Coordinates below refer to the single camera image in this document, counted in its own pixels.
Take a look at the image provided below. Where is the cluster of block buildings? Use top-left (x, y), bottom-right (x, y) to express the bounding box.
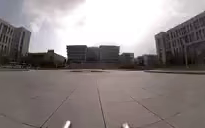
top-left (66, 44), bottom-right (159, 69)

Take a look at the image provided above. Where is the grey paved plaza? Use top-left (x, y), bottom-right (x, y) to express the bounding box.
top-left (0, 68), bottom-right (205, 128)

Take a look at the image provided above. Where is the low dark building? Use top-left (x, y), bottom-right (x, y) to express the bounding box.
top-left (23, 49), bottom-right (67, 69)

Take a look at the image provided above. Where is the robot's own part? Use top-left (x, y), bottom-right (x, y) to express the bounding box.
top-left (121, 122), bottom-right (131, 128)
top-left (62, 120), bottom-right (72, 128)

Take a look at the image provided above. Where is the raised kerb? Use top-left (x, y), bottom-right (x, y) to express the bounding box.
top-left (143, 68), bottom-right (205, 75)

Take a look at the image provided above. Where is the row of parked vehicles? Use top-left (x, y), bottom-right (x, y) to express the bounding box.
top-left (0, 61), bottom-right (33, 70)

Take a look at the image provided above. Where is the long pale building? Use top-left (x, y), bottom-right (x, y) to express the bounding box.
top-left (154, 6), bottom-right (205, 69)

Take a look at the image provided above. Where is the pale multi-storey building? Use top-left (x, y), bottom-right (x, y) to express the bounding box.
top-left (0, 12), bottom-right (32, 65)

